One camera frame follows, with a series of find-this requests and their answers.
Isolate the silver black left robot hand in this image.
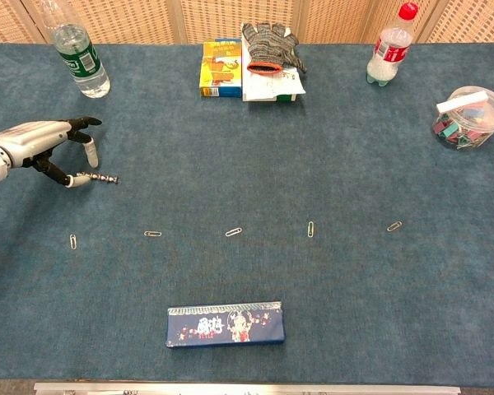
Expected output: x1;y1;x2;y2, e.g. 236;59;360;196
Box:
0;116;103;189

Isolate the magnetic bead rod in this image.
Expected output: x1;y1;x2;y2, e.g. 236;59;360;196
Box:
76;171;121;185

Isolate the clear container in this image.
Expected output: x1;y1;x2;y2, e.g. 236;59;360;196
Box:
431;85;494;151

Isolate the green label water bottle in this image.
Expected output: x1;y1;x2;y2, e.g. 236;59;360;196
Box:
39;0;112;100

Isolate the woven beige folding screen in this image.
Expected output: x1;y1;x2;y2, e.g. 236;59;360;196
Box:
0;0;494;45

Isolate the yellow orange printed box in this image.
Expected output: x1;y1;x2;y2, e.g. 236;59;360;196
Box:
198;38;244;99

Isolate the blue felt table cloth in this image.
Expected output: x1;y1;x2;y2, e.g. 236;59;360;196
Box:
0;41;494;382

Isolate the grey knit work glove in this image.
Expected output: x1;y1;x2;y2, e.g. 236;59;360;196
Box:
241;21;309;77

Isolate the white box with green edge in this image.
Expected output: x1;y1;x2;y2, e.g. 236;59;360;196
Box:
241;35;307;103

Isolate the dark blue printed pencil box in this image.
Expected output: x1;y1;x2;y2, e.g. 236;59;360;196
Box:
165;300;287;350

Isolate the red label plastic bottle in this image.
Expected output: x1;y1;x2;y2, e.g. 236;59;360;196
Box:
366;2;420;86

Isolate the white rectangular block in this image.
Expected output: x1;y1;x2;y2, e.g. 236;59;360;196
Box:
436;91;490;115

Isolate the aluminium profile rail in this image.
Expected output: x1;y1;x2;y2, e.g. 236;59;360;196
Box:
33;382;463;395

